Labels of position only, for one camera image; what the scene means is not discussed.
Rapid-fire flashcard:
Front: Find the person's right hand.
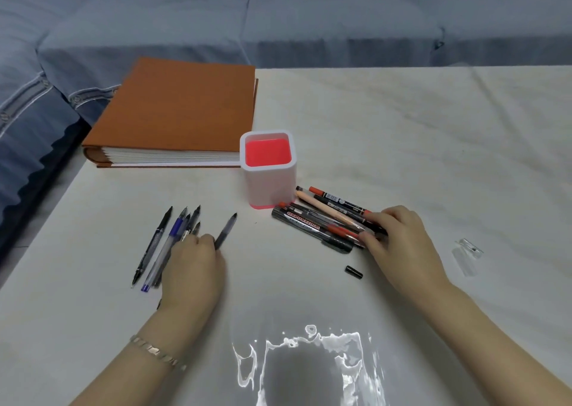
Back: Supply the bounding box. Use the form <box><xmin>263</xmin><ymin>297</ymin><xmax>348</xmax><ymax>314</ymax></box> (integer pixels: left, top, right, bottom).
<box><xmin>359</xmin><ymin>205</ymin><xmax>456</xmax><ymax>312</ymax></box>

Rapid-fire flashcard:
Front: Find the person's left hand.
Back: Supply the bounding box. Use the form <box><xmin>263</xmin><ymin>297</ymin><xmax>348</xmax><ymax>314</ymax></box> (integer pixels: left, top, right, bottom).
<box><xmin>136</xmin><ymin>234</ymin><xmax>226</xmax><ymax>367</ymax></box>

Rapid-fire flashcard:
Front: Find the smoky translucent gel pen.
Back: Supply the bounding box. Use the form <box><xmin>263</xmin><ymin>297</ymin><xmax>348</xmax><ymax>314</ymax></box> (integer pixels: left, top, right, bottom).
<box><xmin>151</xmin><ymin>213</ymin><xmax>193</xmax><ymax>288</ymax></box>

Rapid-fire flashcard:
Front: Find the frosted clear pen cap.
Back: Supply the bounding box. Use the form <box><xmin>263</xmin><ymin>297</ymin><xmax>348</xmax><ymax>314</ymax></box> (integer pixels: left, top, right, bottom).
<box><xmin>451</xmin><ymin>247</ymin><xmax>478</xmax><ymax>278</ymax></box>

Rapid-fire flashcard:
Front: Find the blue grip clear pen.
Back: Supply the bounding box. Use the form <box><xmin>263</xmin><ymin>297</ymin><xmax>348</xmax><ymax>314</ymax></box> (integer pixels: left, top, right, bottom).
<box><xmin>140</xmin><ymin>207</ymin><xmax>189</xmax><ymax>293</ymax></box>

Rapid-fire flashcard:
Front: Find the dark barrel gel pen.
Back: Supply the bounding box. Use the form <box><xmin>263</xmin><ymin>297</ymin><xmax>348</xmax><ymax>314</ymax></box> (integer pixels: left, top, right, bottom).
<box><xmin>214</xmin><ymin>213</ymin><xmax>238</xmax><ymax>251</ymax></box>

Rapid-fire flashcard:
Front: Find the silver grey barrel pen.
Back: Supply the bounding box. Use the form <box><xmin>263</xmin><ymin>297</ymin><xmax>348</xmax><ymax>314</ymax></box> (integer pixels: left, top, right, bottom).
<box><xmin>185</xmin><ymin>204</ymin><xmax>202</xmax><ymax>237</ymax></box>

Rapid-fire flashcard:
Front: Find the red black marker pen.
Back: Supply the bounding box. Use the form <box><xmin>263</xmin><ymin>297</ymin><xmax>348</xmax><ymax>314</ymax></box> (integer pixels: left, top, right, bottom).
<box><xmin>309</xmin><ymin>186</ymin><xmax>374</xmax><ymax>216</ymax></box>

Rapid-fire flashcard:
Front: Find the peach barrel pen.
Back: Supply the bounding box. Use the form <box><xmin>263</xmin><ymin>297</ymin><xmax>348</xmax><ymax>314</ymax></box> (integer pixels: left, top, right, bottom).
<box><xmin>295</xmin><ymin>190</ymin><xmax>365</xmax><ymax>232</ymax></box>

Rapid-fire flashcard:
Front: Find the black whiteboard marker pen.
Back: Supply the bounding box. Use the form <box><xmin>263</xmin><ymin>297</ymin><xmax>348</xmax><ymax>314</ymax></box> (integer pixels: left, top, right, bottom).
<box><xmin>271</xmin><ymin>206</ymin><xmax>354</xmax><ymax>255</ymax></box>

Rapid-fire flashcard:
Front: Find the red white pen holder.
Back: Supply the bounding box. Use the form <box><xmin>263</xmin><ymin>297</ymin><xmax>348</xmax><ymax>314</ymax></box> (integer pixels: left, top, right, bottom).
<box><xmin>239</xmin><ymin>130</ymin><xmax>298</xmax><ymax>210</ymax></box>

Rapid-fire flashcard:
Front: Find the person's right forearm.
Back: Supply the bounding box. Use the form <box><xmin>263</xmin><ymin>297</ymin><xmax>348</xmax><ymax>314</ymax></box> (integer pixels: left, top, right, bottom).
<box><xmin>418</xmin><ymin>284</ymin><xmax>572</xmax><ymax>406</ymax></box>

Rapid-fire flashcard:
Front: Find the white table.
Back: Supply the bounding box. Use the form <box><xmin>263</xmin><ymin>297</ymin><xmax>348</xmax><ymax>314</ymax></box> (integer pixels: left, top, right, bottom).
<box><xmin>0</xmin><ymin>64</ymin><xmax>572</xmax><ymax>406</ymax></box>

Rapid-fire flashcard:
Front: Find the orange cover binder album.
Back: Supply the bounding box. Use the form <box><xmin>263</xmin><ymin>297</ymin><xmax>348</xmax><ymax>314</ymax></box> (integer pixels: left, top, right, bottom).
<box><xmin>82</xmin><ymin>57</ymin><xmax>259</xmax><ymax>169</ymax></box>

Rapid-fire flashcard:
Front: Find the blue grey sofa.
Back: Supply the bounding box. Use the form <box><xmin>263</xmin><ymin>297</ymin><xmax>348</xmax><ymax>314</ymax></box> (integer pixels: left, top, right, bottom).
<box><xmin>0</xmin><ymin>0</ymin><xmax>572</xmax><ymax>259</ymax></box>

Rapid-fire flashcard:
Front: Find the pale bead bracelet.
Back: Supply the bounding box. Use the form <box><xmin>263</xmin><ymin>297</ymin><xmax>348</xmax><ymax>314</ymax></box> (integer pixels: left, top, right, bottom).
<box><xmin>129</xmin><ymin>334</ymin><xmax>188</xmax><ymax>373</ymax></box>

